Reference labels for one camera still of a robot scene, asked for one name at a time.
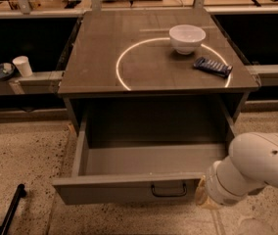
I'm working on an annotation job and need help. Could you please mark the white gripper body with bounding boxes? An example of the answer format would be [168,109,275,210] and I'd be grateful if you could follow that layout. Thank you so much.
[205,161,240,207]

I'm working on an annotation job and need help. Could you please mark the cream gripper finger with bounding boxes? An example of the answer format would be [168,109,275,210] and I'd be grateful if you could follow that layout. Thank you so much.
[195,175,220,210]

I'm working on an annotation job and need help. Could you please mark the grey top drawer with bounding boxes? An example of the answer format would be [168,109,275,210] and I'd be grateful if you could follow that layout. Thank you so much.
[53,109,236,205]

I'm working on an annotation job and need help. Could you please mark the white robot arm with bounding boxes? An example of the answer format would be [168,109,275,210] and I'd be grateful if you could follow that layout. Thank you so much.
[195,132,278,210]

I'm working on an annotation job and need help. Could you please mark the grey drawer cabinet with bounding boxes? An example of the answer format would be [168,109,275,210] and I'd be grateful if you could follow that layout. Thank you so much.
[59,9,258,127]

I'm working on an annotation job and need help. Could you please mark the blue snack packet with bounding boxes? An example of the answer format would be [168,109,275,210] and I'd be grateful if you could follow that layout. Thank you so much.
[194,57,233,78]

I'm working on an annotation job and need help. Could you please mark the white ceramic bowl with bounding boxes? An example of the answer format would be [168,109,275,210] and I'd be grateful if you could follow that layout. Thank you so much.
[169,24,207,55]

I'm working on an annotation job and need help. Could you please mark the black stand leg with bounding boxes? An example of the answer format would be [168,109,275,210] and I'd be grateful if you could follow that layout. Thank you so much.
[0,184,26,235]

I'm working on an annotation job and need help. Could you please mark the white paper cup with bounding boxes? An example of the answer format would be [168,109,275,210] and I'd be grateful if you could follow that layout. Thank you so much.
[13,56,32,77]

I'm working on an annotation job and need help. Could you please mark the dark round plate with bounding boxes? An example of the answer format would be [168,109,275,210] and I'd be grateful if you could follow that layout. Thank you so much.
[0,63,15,81]

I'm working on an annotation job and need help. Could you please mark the black top drawer handle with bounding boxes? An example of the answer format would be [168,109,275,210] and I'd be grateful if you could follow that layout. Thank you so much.
[151,183,188,198]

